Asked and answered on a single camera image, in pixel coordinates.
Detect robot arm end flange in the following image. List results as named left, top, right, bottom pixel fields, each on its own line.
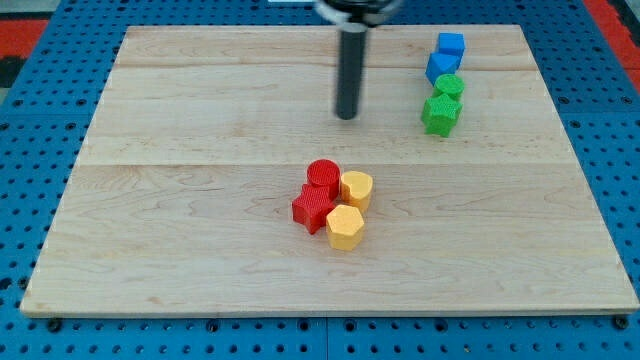
left=314, top=0, right=404, bottom=28

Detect red star block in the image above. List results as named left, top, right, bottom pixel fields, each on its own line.
left=291, top=184, right=335, bottom=234

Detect yellow heart block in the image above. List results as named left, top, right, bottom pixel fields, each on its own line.
left=340, top=171, right=373, bottom=213

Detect green star block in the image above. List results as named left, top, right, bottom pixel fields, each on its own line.
left=421, top=94, right=463, bottom=138

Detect red cylinder block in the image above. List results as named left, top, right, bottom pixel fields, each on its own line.
left=306, top=159, right=341, bottom=200

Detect yellow hexagon block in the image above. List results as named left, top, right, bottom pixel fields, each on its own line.
left=326, top=205, right=365, bottom=251

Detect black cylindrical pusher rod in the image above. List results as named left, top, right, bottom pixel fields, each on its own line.
left=335, top=23, right=367, bottom=120

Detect wooden board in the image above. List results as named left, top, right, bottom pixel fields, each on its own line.
left=21, top=25, right=639, bottom=318

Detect green cylinder block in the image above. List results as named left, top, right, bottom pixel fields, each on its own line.
left=433, top=74, right=465, bottom=101

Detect blue pentagon block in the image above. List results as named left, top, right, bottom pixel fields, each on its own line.
left=425, top=52, right=461, bottom=85

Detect blue cube block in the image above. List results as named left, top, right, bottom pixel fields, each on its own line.
left=437, top=32, right=466, bottom=58

